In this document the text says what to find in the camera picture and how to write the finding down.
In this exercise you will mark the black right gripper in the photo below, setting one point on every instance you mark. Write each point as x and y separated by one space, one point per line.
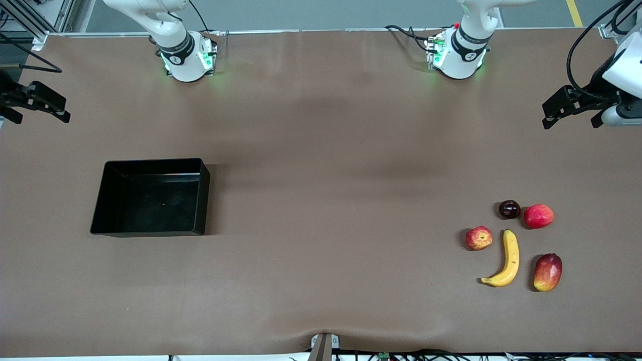
11 95

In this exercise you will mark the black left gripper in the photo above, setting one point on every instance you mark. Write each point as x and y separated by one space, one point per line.
598 86

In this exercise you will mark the black plastic box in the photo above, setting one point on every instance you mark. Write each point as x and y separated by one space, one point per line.
150 205

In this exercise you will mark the red yellow apple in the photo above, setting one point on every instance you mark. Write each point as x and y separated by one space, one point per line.
479 238

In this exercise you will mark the yellow banana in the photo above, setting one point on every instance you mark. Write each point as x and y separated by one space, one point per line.
511 255

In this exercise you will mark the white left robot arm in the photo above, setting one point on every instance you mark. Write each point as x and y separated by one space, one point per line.
464 55

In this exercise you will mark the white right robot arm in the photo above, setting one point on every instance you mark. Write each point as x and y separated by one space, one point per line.
185 60

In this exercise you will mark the aluminium corner profile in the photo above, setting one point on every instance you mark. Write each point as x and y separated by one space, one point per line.
605 31

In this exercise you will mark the red peach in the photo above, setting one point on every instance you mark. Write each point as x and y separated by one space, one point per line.
539 216

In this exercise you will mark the dark purple plum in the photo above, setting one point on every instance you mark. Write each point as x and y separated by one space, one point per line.
509 209

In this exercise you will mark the red yellow mango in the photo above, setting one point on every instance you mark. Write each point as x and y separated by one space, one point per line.
547 272

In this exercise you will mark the small green circuit board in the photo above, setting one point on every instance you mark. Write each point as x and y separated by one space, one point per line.
384 356

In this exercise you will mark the large table mat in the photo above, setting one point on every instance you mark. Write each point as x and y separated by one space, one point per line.
301 291

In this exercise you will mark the aluminium frame with black struts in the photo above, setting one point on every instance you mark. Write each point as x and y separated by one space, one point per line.
40 39

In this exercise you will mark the grey metal camera mount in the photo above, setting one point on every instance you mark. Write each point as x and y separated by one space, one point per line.
323 346

